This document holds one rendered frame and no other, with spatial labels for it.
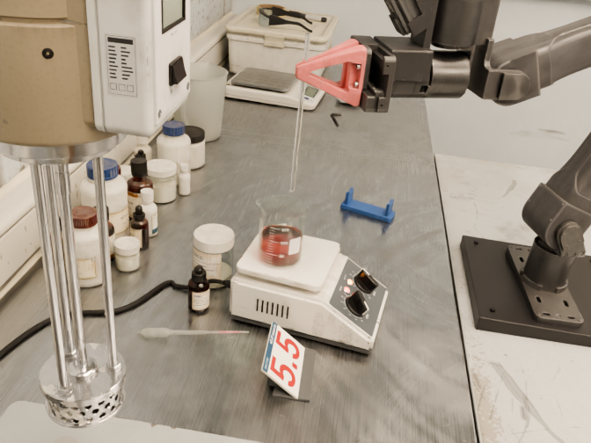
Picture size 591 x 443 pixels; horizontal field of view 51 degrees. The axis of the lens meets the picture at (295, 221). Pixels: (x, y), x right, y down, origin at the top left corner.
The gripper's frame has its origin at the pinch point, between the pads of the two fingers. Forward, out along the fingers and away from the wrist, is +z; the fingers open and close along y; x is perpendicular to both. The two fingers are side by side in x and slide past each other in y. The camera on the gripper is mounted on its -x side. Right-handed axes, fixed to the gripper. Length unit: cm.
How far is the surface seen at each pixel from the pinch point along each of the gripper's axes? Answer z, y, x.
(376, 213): -22.5, -25.9, 33.8
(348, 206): -17.8, -28.8, 33.8
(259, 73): -11, -102, 30
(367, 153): -30, -56, 35
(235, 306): 7.1, 2.3, 31.6
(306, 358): -1.2, 10.7, 34.1
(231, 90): -3, -92, 32
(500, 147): -105, -121, 61
